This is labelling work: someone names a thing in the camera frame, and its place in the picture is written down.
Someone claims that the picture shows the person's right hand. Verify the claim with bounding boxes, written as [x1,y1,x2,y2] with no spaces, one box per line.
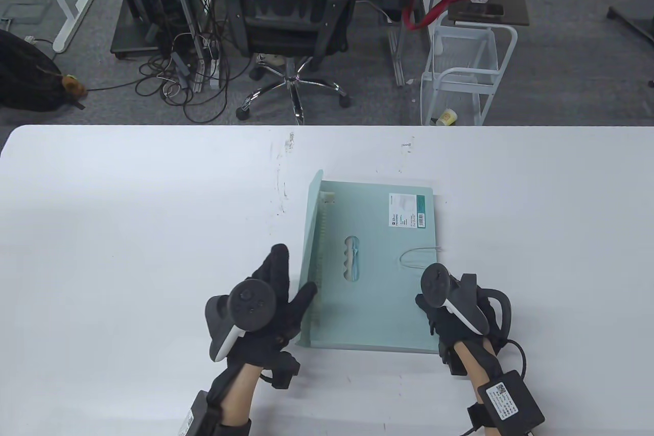
[415,272,505,356]

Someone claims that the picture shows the person's left hand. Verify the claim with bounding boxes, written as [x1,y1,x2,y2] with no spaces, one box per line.
[227,244,318,369]

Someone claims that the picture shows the light green accordion folder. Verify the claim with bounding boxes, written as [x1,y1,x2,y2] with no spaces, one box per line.
[296,169,442,353]

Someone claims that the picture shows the person's right forearm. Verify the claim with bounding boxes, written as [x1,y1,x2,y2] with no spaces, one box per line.
[454,341,499,406]

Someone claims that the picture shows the black and white controller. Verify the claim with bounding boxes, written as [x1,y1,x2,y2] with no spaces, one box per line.
[420,262,511,338]
[205,279,277,361]

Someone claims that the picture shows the black labelled wrist box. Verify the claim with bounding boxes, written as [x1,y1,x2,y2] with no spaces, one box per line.
[179,390,221,436]
[477,370,546,429]

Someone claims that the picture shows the brown plush toy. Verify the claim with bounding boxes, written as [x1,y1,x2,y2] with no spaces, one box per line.
[61,75,87,98]

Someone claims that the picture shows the black smartphone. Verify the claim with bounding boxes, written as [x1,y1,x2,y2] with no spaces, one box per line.
[456,3,504,16]

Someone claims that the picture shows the black backpack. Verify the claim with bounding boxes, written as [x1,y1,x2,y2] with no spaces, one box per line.
[0,29,85,112]

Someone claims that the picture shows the black stand base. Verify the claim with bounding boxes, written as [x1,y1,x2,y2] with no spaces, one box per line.
[607,0,654,51]

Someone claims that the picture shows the grey floor hatch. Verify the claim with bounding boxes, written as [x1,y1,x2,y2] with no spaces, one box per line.
[0,3,49,25]

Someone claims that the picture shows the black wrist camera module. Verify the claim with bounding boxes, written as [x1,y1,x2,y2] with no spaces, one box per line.
[268,351,301,389]
[439,347,470,378]

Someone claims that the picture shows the black wrist strap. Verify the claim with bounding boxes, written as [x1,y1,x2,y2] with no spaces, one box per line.
[466,404,492,431]
[217,418,252,436]

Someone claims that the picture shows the aluminium frame foot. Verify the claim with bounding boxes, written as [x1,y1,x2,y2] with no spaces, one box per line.
[387,27,407,86]

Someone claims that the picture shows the tangle of black cables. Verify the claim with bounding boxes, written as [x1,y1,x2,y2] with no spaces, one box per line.
[135,32,253,122]

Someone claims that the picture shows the white wire rolling cart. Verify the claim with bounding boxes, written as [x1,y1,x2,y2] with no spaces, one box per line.
[420,21,518,126]

